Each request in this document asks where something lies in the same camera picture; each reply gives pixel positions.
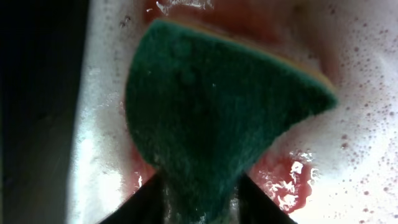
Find black rectangular soapy water tray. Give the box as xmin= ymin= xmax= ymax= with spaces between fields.
xmin=1 ymin=1 xmax=397 ymax=223

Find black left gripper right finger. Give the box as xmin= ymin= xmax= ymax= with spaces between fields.
xmin=238 ymin=174 xmax=297 ymax=224

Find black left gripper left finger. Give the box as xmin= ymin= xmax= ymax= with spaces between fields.
xmin=99 ymin=173 xmax=165 ymax=224

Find green and orange sponge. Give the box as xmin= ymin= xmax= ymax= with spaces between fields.
xmin=125 ymin=19 xmax=337 ymax=223

